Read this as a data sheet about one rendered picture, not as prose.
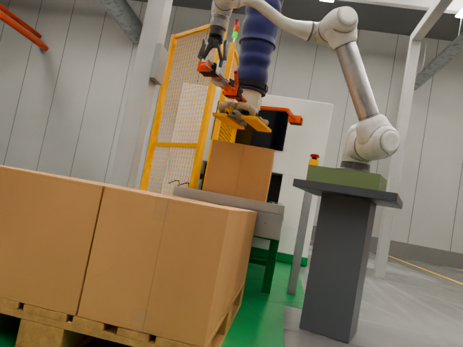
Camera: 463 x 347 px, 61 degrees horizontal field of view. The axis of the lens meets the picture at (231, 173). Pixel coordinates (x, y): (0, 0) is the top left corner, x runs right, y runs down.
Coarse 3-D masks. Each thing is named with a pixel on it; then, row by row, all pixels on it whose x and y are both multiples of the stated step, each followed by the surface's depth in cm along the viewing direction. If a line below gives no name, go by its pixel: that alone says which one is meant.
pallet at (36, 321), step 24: (240, 288) 206; (0, 312) 122; (24, 312) 121; (48, 312) 120; (24, 336) 120; (48, 336) 119; (72, 336) 124; (96, 336) 117; (120, 336) 116; (144, 336) 115; (216, 336) 161
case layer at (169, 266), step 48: (0, 192) 126; (48, 192) 124; (96, 192) 122; (144, 192) 143; (0, 240) 124; (48, 240) 122; (96, 240) 120; (144, 240) 118; (192, 240) 116; (240, 240) 164; (0, 288) 123; (48, 288) 120; (96, 288) 118; (144, 288) 116; (192, 288) 115; (192, 336) 113
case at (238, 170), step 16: (224, 144) 253; (240, 144) 252; (224, 160) 252; (240, 160) 251; (256, 160) 250; (272, 160) 249; (208, 176) 252; (224, 176) 251; (240, 176) 250; (256, 176) 249; (224, 192) 250; (240, 192) 249; (256, 192) 248
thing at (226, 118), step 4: (216, 116) 243; (220, 116) 241; (224, 116) 239; (228, 116) 240; (220, 120) 253; (224, 120) 251; (228, 120) 249; (232, 120) 247; (228, 124) 260; (232, 124) 258; (236, 124) 255; (236, 128) 270; (240, 128) 267; (244, 128) 268
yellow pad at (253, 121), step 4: (244, 116) 234; (248, 116) 233; (252, 116) 232; (256, 116) 231; (248, 120) 238; (252, 120) 236; (256, 120) 234; (260, 120) 238; (252, 124) 246; (256, 124) 244; (260, 124) 242; (264, 124) 246; (256, 128) 257; (260, 128) 254; (264, 128) 252; (268, 128) 255
